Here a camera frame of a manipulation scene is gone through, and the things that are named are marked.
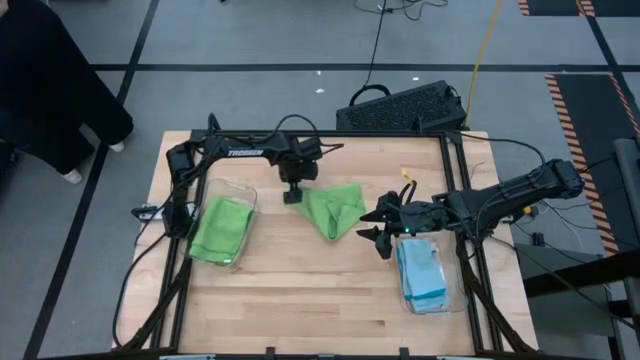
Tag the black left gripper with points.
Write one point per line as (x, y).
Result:
(300, 170)

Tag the black crossbeam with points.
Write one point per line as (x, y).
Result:
(575, 275)

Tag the silver arm base bracket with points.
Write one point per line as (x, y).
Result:
(150, 212)

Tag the clear plastic basket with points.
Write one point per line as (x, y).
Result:
(457, 280)
(250, 192)

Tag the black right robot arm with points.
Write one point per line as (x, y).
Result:
(510, 197)

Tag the yellow tape tab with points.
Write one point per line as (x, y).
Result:
(407, 176)

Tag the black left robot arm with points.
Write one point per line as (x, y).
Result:
(240, 150)

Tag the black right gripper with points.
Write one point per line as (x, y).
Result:
(420, 217)

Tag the black metal table frame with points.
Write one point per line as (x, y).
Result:
(380, 133)

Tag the person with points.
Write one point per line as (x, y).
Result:
(50, 85)

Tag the black hazard-striped floor mat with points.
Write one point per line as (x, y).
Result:
(555, 6)
(590, 115)

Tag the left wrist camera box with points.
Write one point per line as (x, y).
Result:
(310, 149)

